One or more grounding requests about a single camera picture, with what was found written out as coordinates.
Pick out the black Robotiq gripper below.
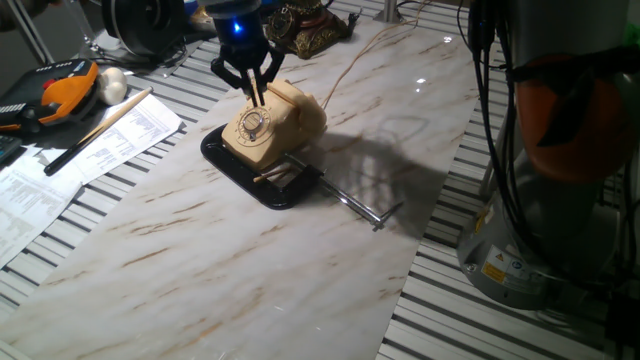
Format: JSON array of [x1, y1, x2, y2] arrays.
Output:
[[207, 0, 286, 107]]

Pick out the beige rotary phone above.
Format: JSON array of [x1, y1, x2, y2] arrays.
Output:
[[220, 78, 329, 172]]

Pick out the small wooden stick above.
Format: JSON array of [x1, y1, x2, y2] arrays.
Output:
[[252, 166, 294, 184]]

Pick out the gold foil packet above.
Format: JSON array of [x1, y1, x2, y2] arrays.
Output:
[[189, 2, 217, 32]]

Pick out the black C-clamp with steel screw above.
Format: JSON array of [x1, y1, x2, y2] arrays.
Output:
[[199, 123, 405, 233]]

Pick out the black filament spool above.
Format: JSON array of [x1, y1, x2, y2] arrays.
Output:
[[101, 0, 189, 57]]

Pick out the printed paper sheet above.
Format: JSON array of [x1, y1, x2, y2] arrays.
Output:
[[37, 93, 184, 186], [0, 144, 86, 269]]

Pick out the white round knob object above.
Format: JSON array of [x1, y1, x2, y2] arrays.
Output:
[[95, 66, 129, 106]]

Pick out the long wooden stick black tip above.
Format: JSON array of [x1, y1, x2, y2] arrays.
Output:
[[43, 86, 155, 177]]

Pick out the orange black teach pendant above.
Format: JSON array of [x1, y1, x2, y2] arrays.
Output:
[[0, 58, 100, 134]]

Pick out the marble pattern sheet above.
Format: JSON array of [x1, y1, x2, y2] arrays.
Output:
[[0, 18, 484, 360]]

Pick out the grey metal bar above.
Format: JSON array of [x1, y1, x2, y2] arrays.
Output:
[[4, 0, 54, 65]]

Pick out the black keyboard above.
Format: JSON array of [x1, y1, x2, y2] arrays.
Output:
[[0, 134, 24, 166]]

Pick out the green cloth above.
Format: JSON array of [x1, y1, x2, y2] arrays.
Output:
[[623, 22, 640, 51]]

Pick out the beige phone cord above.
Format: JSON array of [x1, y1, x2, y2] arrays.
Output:
[[319, 0, 434, 111]]

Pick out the aluminium frame post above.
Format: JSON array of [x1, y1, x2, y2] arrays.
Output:
[[373, 0, 406, 24], [62, 0, 109, 56]]

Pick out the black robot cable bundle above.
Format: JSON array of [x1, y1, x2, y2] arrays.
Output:
[[455, 0, 566, 271]]

